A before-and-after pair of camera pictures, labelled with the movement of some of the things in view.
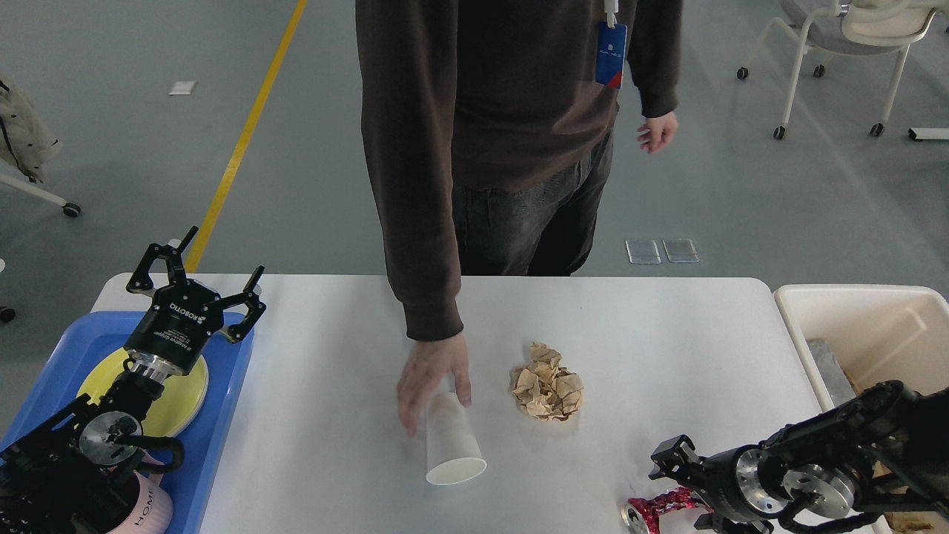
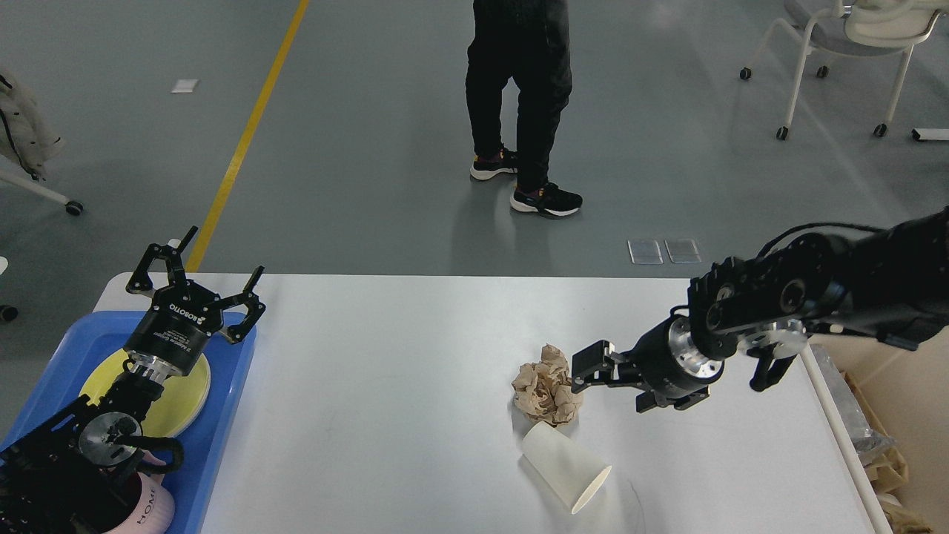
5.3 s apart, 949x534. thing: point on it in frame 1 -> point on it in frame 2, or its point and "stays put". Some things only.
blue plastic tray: (89, 340) stays put
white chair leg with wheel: (70, 209) stays put
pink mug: (153, 511) stays put
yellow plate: (179, 400) stays put
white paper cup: (454, 453) -> (572, 472)
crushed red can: (641, 515) -> (901, 523)
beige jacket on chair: (25, 137) stays put
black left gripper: (174, 331) stays put
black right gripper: (730, 482) -> (668, 362)
